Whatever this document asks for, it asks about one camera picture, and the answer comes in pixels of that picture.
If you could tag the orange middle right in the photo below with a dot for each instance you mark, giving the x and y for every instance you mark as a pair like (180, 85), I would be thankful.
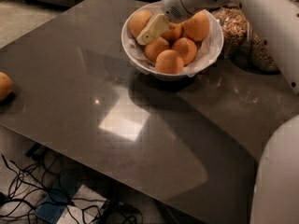
(186, 48)

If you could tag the glass jar of nuts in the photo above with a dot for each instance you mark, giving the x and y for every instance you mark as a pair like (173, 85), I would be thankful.
(234, 28)

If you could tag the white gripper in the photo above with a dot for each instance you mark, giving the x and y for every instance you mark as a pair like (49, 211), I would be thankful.
(182, 4)

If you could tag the orange on table edge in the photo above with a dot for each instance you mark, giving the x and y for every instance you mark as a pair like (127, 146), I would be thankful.
(6, 86)

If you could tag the orange back right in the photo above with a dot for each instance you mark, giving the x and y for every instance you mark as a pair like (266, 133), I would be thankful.
(197, 27)

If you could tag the glass jar of grains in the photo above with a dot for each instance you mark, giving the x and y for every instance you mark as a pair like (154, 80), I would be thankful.
(259, 57)

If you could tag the orange front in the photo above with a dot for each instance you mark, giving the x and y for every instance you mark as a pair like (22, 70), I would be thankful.
(169, 62)

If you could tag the orange back middle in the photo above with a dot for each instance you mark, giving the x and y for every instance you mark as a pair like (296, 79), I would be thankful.
(174, 32)

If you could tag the orange middle left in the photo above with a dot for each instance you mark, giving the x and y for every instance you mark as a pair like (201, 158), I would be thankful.
(155, 47)

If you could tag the blue box on floor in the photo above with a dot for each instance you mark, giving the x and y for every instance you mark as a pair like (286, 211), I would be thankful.
(58, 199)

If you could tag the orange back left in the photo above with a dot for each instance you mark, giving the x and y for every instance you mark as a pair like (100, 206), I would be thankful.
(139, 21)

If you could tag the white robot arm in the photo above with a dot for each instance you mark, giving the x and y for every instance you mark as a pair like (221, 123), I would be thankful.
(276, 193)

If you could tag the white ceramic bowl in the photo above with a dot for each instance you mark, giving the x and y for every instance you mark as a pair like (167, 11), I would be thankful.
(149, 67)

